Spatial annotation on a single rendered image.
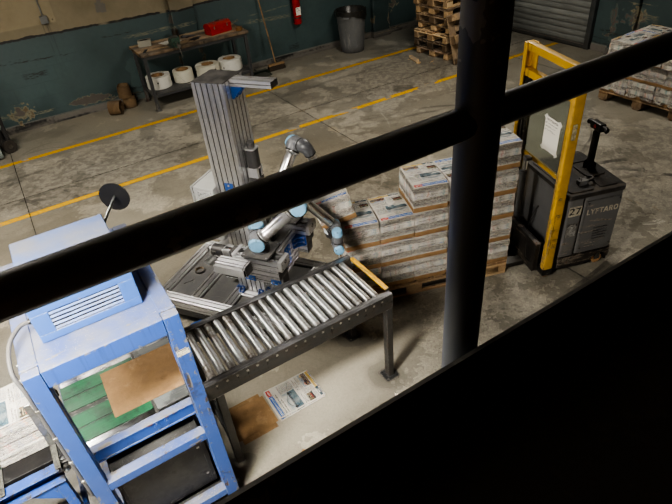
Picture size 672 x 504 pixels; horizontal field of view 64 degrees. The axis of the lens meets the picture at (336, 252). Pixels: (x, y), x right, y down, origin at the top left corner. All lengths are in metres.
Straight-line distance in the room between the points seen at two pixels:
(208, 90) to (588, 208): 3.15
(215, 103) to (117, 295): 1.66
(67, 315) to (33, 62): 7.42
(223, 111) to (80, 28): 6.16
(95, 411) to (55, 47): 7.21
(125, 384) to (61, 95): 7.08
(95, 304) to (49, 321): 0.19
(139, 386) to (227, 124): 1.77
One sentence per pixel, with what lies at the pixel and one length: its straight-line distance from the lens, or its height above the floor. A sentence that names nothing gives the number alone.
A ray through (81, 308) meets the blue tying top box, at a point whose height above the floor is 1.65.
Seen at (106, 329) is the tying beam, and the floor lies 1.55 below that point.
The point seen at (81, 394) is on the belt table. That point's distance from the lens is 3.52.
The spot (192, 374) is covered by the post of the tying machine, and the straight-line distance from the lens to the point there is 2.85.
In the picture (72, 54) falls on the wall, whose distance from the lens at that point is 9.83.
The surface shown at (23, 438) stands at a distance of 3.30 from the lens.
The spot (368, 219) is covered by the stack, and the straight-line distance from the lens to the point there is 4.27.
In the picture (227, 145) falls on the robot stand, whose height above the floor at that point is 1.59.
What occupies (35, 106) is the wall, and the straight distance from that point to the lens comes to 9.95.
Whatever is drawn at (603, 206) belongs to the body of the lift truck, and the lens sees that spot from 5.04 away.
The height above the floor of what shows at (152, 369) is 0.80.
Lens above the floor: 3.19
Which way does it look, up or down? 37 degrees down
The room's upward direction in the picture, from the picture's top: 6 degrees counter-clockwise
